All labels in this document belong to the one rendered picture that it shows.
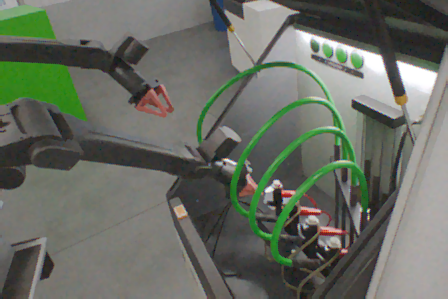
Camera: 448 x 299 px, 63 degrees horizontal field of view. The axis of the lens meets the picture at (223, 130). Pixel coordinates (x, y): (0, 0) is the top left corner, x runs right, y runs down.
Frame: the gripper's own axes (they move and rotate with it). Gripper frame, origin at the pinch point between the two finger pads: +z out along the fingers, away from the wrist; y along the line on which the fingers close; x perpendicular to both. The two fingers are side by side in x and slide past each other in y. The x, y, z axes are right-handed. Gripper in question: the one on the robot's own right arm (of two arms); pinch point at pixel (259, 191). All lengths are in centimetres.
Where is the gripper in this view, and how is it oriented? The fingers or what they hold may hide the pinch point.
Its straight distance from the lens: 98.9
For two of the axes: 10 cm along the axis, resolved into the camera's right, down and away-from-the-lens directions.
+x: -1.5, -4.5, 8.8
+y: 6.0, -7.5, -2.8
